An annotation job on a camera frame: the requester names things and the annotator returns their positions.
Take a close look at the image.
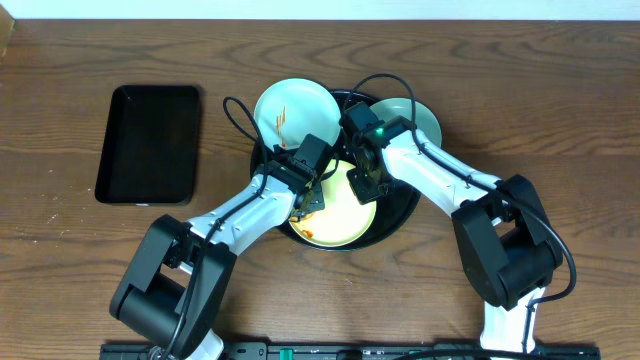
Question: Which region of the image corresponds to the yellow plate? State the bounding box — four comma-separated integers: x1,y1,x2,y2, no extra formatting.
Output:
289,160,377,248

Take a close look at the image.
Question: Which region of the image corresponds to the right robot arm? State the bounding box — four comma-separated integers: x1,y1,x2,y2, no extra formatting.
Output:
343,115,570,353

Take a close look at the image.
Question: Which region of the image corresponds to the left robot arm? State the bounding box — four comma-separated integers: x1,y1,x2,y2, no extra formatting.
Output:
109,156,329,359

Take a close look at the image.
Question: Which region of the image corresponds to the left light green plate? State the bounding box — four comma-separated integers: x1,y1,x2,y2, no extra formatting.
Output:
254,78,341,151

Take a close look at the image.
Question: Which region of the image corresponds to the light green plate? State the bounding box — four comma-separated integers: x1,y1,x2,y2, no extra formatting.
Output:
254,78,341,151
371,98,442,147

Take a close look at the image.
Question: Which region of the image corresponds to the right light green plate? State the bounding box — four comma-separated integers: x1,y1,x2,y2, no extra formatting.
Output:
371,98,442,147

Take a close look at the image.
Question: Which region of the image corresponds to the black rectangular bin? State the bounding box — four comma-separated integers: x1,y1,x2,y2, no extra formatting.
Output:
94,84,202,205

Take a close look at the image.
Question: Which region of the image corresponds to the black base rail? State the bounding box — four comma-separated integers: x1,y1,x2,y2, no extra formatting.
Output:
98,340,602,360

